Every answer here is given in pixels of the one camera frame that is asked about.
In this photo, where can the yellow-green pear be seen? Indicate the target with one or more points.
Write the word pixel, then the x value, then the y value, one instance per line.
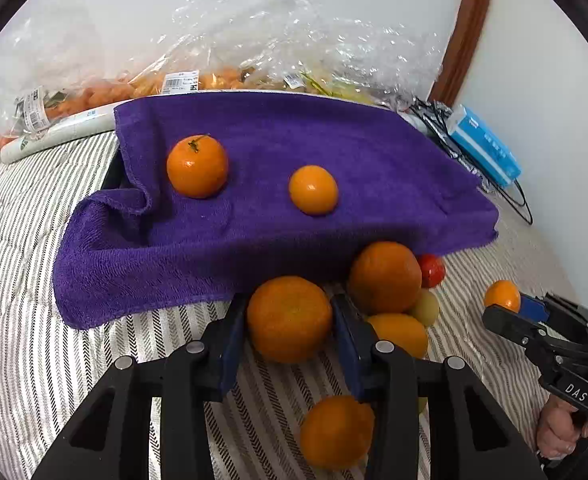
pixel 426 307

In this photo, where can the purple towel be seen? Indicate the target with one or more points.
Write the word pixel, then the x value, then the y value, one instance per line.
pixel 274 135

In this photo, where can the white paper roll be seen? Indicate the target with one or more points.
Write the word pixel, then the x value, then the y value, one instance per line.
pixel 58 130

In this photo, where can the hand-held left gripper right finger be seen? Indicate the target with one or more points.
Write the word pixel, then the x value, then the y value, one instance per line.
pixel 346 345

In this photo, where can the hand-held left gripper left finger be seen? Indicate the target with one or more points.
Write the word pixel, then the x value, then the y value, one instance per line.
pixel 233 345

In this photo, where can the smooth orange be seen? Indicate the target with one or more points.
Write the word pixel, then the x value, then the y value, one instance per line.
pixel 313 190

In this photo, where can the small orange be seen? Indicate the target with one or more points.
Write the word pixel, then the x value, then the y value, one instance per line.
pixel 502 296

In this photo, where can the brown door frame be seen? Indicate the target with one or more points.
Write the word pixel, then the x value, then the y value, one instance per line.
pixel 466 35

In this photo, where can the blue tissue pack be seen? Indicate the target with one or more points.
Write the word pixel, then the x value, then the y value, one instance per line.
pixel 484 142

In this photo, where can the large orange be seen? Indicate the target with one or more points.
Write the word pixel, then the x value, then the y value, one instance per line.
pixel 289 320
pixel 385 277

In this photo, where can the striped bed sheet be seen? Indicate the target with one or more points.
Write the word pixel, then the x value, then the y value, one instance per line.
pixel 23 260

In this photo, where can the clear bag of yellow produce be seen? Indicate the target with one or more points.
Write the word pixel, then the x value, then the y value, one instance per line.
pixel 334 60

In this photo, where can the clear bag of small oranges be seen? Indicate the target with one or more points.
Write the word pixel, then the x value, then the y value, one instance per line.
pixel 88 92

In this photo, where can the person's right hand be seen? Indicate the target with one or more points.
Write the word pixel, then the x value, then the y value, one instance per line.
pixel 559 430

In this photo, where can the red tomato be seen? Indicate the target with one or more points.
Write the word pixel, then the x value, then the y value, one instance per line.
pixel 431 270

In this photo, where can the orange with stem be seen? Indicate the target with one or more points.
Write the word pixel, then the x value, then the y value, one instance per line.
pixel 197 166

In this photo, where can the grey patterned cloth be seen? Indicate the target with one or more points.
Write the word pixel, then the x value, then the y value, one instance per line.
pixel 434 120

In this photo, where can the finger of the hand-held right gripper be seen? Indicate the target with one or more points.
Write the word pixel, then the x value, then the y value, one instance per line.
pixel 509 324
pixel 531 307

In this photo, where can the yellowish orange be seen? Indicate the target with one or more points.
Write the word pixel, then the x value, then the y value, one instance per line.
pixel 399 332

